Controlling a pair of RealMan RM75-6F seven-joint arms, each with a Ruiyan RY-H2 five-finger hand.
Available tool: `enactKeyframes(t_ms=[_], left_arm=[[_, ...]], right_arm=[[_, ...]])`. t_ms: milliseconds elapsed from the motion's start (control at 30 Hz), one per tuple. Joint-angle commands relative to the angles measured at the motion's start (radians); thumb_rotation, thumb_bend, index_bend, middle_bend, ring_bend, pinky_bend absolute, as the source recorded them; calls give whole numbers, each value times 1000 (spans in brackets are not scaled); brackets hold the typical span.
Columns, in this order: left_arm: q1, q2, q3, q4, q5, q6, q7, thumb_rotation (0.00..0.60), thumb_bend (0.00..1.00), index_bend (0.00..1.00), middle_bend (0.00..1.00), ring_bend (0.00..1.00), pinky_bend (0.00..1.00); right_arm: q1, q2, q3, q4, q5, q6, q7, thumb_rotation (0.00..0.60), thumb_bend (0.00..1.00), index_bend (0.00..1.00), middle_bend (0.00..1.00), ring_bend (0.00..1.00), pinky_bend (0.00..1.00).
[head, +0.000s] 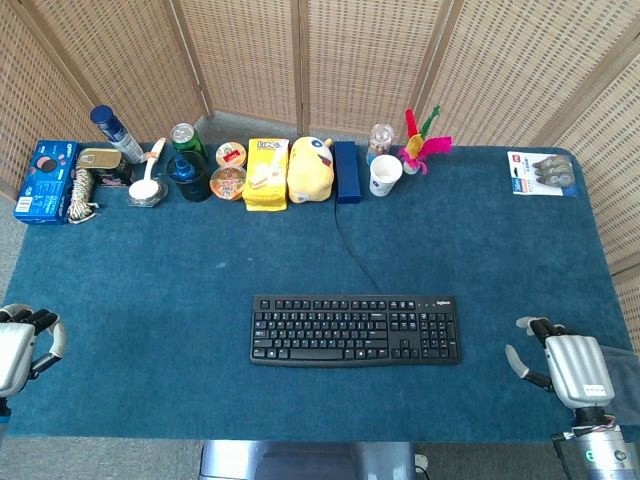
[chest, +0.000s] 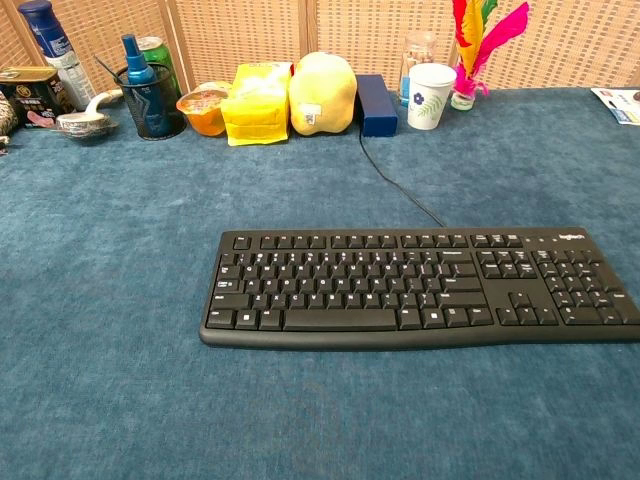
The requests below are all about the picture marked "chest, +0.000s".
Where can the colourful feather shuttlecock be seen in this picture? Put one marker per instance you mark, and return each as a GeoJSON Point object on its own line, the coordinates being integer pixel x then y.
{"type": "Point", "coordinates": [475, 45]}

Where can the white printed leaflet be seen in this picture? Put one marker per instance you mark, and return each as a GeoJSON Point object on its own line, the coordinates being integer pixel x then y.
{"type": "Point", "coordinates": [617, 105]}

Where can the black mesh pen holder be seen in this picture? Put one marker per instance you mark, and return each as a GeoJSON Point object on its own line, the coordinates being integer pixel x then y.
{"type": "Point", "coordinates": [155, 112]}

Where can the black Logitech keyboard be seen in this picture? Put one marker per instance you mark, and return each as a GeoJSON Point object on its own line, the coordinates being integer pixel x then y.
{"type": "Point", "coordinates": [350, 290]}

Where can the white ceramic spoon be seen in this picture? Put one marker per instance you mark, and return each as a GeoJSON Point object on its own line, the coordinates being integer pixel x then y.
{"type": "Point", "coordinates": [97, 102]}

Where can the blue velvet table cloth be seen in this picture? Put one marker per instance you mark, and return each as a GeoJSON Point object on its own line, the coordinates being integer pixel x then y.
{"type": "Point", "coordinates": [150, 300]}

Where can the green drink can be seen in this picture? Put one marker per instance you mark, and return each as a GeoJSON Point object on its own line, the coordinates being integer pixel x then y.
{"type": "Point", "coordinates": [162, 57]}

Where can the orange fruit jelly cup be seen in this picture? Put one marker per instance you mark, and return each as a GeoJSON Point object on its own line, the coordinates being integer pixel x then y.
{"type": "Point", "coordinates": [204, 112]}

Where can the white blue-capped bottle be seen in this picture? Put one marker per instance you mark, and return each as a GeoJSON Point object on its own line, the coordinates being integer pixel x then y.
{"type": "Point", "coordinates": [57, 47]}

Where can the black luncheon meat tin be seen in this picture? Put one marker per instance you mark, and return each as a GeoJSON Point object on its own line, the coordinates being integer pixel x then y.
{"type": "Point", "coordinates": [32, 97]}

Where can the woven bamboo folding screen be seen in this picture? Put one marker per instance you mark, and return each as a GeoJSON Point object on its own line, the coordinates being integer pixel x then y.
{"type": "Point", "coordinates": [350, 30]}

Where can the dark blue rectangular box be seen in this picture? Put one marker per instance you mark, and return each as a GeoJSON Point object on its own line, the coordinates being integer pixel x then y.
{"type": "Point", "coordinates": [376, 105]}

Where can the yellow tissue pack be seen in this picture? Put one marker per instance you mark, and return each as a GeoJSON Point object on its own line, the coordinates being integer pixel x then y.
{"type": "Point", "coordinates": [256, 107]}

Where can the white floral paper cup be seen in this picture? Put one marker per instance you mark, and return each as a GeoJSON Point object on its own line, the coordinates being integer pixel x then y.
{"type": "Point", "coordinates": [427, 97]}

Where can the clear glass jar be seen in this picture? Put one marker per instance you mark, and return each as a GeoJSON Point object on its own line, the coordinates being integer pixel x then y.
{"type": "Point", "coordinates": [417, 52]}

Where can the brown speckled furry object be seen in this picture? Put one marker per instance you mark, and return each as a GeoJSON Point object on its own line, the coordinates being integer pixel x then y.
{"type": "Point", "coordinates": [7, 117]}

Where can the blue spray bottle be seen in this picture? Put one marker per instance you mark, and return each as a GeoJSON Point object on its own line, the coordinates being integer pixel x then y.
{"type": "Point", "coordinates": [137, 62]}

